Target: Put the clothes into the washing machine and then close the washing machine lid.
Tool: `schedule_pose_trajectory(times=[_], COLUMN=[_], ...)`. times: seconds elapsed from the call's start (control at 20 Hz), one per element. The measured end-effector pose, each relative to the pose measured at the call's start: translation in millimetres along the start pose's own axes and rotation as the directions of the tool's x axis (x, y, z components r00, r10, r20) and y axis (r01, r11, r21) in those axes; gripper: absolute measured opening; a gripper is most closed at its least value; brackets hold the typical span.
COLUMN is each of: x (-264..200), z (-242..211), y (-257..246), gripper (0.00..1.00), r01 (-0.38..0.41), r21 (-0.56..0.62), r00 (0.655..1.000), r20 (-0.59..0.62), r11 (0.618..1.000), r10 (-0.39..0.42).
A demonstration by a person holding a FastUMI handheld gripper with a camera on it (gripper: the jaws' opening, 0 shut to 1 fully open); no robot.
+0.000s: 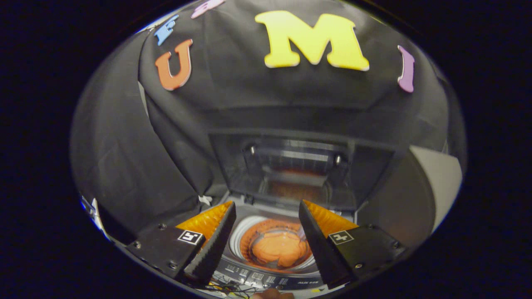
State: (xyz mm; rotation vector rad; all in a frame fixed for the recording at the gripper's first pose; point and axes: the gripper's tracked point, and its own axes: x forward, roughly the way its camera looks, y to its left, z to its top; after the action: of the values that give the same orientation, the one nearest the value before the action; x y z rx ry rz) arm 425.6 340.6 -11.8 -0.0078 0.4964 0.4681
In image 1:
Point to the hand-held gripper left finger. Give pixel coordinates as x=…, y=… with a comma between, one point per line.
x=210, y=249

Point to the black backdrop cloth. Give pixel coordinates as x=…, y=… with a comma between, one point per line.
x=232, y=95

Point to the orange polo shirt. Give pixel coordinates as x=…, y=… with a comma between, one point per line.
x=278, y=249

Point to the dark grey washing machine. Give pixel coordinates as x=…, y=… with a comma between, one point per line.
x=266, y=279

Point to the small silver cabinet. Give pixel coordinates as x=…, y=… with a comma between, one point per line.
x=415, y=199

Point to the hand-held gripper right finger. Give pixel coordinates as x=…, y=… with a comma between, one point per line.
x=322, y=249

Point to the white and blue device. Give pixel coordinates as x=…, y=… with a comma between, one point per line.
x=93, y=211

